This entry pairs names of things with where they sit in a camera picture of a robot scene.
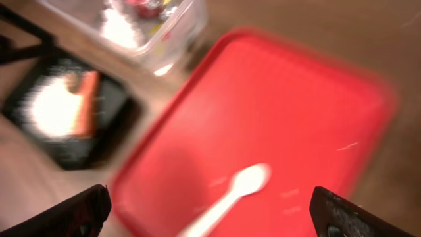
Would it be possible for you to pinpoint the white plastic spoon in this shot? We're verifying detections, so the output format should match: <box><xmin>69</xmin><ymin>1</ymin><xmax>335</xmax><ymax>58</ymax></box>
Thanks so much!
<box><xmin>178</xmin><ymin>163</ymin><xmax>271</xmax><ymax>237</ymax></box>

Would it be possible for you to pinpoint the brown food lump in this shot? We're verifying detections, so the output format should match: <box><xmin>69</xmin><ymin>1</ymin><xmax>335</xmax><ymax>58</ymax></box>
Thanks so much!
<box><xmin>65</xmin><ymin>74</ymin><xmax>84</xmax><ymax>95</ymax></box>

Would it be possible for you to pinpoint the orange carrot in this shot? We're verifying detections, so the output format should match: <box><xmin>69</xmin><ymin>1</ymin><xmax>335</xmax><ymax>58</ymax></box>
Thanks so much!
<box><xmin>72</xmin><ymin>71</ymin><xmax>100</xmax><ymax>138</ymax></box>

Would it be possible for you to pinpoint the red plastic tray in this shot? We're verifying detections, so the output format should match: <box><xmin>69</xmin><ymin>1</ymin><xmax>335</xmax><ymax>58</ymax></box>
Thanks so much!
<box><xmin>111</xmin><ymin>30</ymin><xmax>396</xmax><ymax>236</ymax></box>

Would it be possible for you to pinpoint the red snack wrapper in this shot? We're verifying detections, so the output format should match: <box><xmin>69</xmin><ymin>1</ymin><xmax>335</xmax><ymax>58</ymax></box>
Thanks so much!
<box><xmin>127</xmin><ymin>0</ymin><xmax>164</xmax><ymax>18</ymax></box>

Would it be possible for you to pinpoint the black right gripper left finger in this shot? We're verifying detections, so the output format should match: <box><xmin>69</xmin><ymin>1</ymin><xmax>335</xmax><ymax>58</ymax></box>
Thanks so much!
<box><xmin>1</xmin><ymin>184</ymin><xmax>112</xmax><ymax>237</ymax></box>

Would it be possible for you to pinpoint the black food waste tray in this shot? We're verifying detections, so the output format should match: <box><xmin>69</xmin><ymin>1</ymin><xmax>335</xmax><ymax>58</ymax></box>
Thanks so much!
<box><xmin>1</xmin><ymin>51</ymin><xmax>139</xmax><ymax>170</ymax></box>

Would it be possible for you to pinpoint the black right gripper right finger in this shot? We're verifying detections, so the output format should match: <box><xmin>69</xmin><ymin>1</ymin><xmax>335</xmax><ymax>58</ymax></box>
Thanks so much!
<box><xmin>309</xmin><ymin>186</ymin><xmax>414</xmax><ymax>237</ymax></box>

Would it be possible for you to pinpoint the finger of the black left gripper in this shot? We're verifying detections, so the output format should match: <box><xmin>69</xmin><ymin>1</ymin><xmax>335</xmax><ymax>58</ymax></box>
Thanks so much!
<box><xmin>1</xmin><ymin>4</ymin><xmax>55</xmax><ymax>65</ymax></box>

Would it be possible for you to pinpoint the clear plastic waste bin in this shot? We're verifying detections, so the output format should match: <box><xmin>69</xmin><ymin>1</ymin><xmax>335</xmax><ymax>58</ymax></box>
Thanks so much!
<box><xmin>40</xmin><ymin>0</ymin><xmax>208</xmax><ymax>76</ymax></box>

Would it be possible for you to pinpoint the white rice pile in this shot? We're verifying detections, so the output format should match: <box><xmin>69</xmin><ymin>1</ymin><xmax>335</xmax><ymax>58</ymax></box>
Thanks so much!
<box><xmin>22</xmin><ymin>74</ymin><xmax>82</xmax><ymax>140</ymax></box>

